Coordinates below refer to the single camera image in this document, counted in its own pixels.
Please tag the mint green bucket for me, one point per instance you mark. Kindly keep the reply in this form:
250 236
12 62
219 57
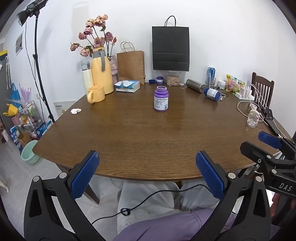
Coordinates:
28 155

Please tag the white power strip with chargers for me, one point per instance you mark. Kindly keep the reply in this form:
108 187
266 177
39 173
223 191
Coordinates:
245 93

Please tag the crumpled white tissue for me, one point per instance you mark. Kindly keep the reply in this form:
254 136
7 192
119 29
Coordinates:
75 110

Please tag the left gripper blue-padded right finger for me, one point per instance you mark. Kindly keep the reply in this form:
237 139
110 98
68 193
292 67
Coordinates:
243 209

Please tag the person's grey trouser legs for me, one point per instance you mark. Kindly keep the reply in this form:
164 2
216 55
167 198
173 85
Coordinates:
126 202

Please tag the pink patterned vase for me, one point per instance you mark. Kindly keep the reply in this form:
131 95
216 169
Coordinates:
114 69

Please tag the clear drinking glass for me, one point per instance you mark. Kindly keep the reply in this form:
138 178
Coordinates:
210 81

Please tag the small purple cream jar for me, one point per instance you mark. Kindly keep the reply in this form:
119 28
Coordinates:
159 80

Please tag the cluttered wire storage rack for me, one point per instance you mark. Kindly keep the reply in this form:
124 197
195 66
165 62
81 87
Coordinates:
19 114

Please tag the clear upside-down glass cup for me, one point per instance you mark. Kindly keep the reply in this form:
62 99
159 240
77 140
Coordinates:
253 118

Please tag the black flat device on table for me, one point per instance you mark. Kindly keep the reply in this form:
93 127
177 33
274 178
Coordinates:
270 120

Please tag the black light stand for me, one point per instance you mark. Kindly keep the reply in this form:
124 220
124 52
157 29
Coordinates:
36 58

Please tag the white flat box on floor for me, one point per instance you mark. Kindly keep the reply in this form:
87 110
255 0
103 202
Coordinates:
62 106

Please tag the dried pink flower bouquet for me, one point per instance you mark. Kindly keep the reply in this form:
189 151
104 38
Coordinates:
96 36

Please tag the tissue box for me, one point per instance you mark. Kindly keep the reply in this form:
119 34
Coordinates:
128 86

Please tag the purple pill jar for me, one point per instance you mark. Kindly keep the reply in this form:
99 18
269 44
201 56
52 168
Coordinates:
161 98

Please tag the yellow mug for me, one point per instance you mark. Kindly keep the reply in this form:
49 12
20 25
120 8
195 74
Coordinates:
95 94

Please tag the studio lamp head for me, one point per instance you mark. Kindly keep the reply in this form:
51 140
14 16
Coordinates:
32 9

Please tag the cream travel tumbler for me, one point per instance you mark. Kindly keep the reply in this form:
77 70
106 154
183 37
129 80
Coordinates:
87 75

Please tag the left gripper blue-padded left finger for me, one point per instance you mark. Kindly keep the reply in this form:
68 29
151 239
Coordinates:
51 211

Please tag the blue pill jar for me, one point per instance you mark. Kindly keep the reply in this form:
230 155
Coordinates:
212 94

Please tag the dark wooden chair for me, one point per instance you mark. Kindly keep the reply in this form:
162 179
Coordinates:
262 89

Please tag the colourful snack packet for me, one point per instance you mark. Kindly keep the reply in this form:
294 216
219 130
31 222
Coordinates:
233 84

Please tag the steel thermos lying down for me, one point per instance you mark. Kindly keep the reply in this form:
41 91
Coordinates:
199 87

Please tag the brown paper bag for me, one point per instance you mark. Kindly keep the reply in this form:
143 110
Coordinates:
130 63

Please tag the yellow thermos jug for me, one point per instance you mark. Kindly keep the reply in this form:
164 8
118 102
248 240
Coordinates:
101 70

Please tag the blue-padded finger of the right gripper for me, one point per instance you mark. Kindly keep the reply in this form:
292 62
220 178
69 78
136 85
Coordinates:
286 146
263 159

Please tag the black paper bag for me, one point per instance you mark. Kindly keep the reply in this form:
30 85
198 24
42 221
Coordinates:
170 48

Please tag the purple garment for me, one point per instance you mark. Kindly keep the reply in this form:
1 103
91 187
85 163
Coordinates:
182 226

